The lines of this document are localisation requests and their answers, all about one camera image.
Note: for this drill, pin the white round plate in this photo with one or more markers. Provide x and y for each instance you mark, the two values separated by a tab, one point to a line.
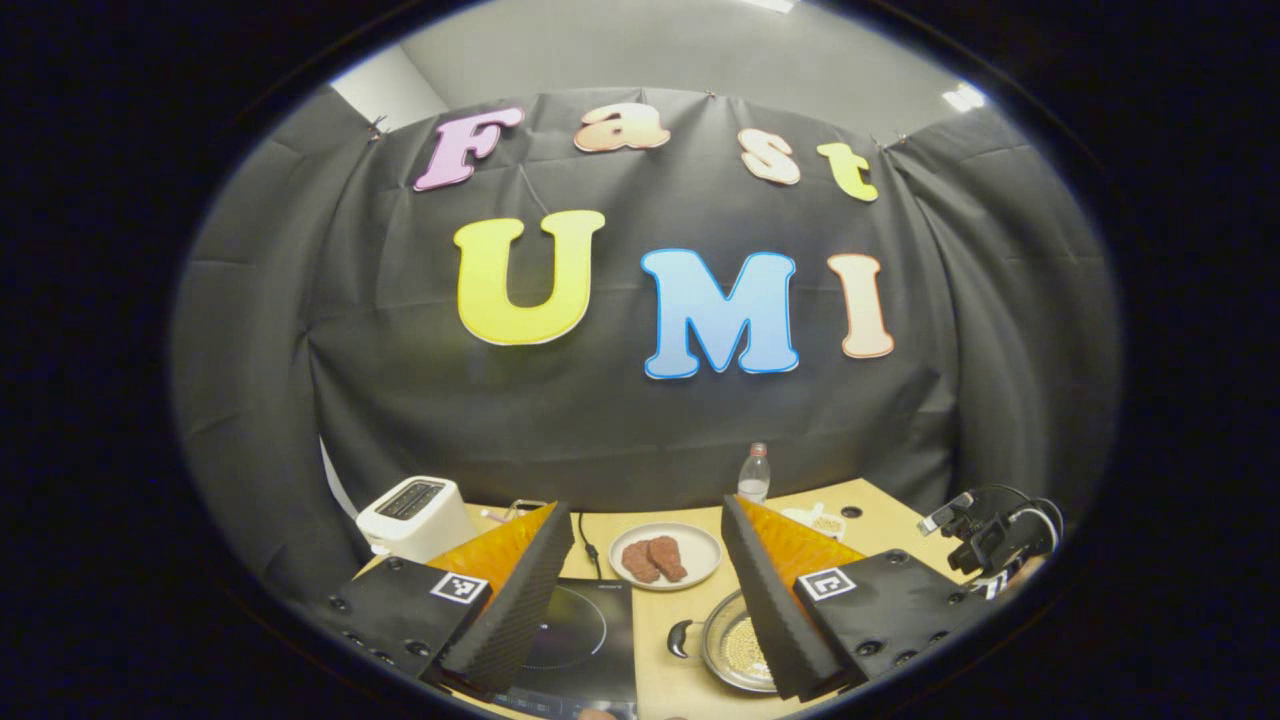
700	548

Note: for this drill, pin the clear plastic bottle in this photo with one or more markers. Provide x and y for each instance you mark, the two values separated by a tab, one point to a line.
753	478

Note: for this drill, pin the large ceiling light panel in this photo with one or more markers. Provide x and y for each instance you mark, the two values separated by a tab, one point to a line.
768	4

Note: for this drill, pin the pink straw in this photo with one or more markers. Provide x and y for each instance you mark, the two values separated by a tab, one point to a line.
491	515

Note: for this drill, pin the white toaster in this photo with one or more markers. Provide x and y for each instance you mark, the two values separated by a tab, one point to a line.
410	528

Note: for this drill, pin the black backdrop cloth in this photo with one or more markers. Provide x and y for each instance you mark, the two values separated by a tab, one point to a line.
400	350

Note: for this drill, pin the small ceiling light panel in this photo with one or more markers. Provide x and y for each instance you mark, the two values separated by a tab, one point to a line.
964	97

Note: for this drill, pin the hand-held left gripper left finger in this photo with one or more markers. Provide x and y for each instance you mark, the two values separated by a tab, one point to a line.
525	610

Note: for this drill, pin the black induction cooktop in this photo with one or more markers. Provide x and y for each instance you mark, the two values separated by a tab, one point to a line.
590	645

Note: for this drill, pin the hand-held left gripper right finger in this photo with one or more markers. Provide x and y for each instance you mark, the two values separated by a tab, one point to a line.
770	610

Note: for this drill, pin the pile of soybeans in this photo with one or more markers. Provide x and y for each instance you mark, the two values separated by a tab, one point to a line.
745	645

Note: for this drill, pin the brown meat piece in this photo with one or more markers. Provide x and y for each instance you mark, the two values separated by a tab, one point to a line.
640	563
668	558

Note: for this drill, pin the small white dish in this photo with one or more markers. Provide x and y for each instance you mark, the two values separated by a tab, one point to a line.
815	520

